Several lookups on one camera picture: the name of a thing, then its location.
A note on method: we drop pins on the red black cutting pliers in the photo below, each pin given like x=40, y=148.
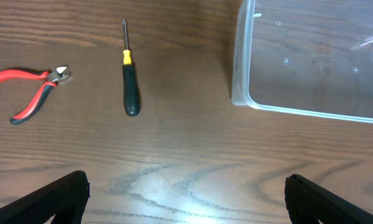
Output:
x=50, y=80

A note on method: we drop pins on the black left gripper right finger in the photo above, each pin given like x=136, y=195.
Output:
x=309, y=203

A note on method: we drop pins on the clear plastic container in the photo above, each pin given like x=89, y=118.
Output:
x=306, y=57

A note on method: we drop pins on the black yellow screwdriver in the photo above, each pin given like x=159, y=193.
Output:
x=131, y=95

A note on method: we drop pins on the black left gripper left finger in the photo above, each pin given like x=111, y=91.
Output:
x=62, y=201

